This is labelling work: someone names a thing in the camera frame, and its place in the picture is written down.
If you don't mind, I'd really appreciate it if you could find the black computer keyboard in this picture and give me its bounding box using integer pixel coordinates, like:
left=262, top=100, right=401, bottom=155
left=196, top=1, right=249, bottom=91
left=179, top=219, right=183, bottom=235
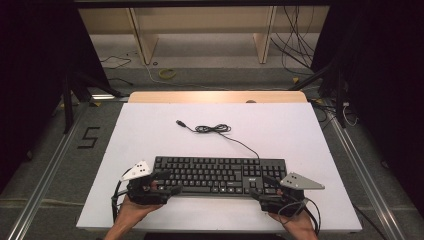
left=152, top=155, right=288, bottom=198

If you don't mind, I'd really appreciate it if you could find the light wooden shelf unit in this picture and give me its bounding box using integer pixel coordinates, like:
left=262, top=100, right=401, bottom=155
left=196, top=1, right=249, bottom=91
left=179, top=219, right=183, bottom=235
left=78, top=5, right=331, bottom=66

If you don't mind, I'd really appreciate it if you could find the black metal stand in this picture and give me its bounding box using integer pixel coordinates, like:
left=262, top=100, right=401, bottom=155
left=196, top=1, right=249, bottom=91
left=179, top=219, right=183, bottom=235
left=287, top=59, right=348, bottom=130
left=61, top=71, right=125, bottom=135

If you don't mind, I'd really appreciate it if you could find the black keyboard cable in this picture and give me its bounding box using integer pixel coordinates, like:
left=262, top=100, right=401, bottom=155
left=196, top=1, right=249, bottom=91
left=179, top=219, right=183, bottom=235
left=175, top=119, right=261, bottom=160

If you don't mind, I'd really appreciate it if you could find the short silver bar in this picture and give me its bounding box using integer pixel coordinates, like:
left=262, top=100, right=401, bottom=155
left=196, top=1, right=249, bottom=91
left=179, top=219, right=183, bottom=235
left=91, top=93, right=130, bottom=102

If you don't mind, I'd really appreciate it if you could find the yellow tape roll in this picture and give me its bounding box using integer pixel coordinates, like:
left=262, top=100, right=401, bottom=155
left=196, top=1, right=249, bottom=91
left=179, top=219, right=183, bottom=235
left=157, top=67, right=177, bottom=81

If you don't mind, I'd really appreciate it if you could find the person's right hand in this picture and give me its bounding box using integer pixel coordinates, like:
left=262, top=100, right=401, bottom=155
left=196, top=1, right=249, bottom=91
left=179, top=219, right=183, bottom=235
left=268, top=209, right=317, bottom=235

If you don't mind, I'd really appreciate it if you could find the black curtain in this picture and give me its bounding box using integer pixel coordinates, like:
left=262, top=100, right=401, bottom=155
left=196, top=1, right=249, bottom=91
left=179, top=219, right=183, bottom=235
left=0, top=0, right=112, bottom=195
left=311, top=0, right=424, bottom=218

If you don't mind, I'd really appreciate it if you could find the left hand-held gripper cable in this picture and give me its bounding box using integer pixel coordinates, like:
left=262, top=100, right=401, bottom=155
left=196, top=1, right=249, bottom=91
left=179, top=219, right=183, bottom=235
left=111, top=167, right=134, bottom=224

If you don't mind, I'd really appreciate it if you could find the light wooden table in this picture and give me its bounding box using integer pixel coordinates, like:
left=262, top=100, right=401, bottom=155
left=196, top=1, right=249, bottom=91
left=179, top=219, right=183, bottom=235
left=128, top=90, right=308, bottom=104

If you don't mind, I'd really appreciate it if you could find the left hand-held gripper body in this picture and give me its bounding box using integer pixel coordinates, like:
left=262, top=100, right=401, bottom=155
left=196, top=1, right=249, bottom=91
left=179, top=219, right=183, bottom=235
left=121, top=160, right=170, bottom=206

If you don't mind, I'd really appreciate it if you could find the tangle of floor cables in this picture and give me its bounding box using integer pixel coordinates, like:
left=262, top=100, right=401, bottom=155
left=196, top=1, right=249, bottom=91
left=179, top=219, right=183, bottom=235
left=309, top=98, right=360, bottom=132

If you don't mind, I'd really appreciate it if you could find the aluminium floor rail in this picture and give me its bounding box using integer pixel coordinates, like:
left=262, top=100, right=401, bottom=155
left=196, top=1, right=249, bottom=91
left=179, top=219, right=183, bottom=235
left=324, top=102, right=407, bottom=240
left=6, top=102, right=88, bottom=240

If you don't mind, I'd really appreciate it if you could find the person's left hand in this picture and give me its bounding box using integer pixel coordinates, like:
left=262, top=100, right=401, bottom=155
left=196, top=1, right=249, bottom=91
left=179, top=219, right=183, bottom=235
left=114, top=194, right=165, bottom=230

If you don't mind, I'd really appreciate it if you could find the white board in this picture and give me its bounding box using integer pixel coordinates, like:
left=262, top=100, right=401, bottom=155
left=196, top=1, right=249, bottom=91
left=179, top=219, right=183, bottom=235
left=75, top=102, right=364, bottom=234

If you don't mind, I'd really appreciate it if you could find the bundle of black cables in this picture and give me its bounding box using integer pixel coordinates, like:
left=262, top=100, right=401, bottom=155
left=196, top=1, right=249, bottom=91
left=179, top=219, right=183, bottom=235
left=269, top=5, right=317, bottom=77

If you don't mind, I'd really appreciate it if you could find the white floor cable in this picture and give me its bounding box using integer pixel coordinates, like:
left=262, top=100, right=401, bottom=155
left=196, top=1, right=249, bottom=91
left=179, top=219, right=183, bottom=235
left=143, top=62, right=292, bottom=92

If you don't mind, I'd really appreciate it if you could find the thin black floor cable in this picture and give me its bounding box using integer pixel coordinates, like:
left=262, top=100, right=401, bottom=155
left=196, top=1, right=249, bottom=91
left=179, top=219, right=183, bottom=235
left=106, top=77, right=135, bottom=87
left=99, top=55, right=133, bottom=70

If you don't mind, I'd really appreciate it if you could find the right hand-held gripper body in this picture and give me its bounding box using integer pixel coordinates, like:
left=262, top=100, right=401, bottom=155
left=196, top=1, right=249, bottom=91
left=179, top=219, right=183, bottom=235
left=259, top=171, right=326, bottom=217

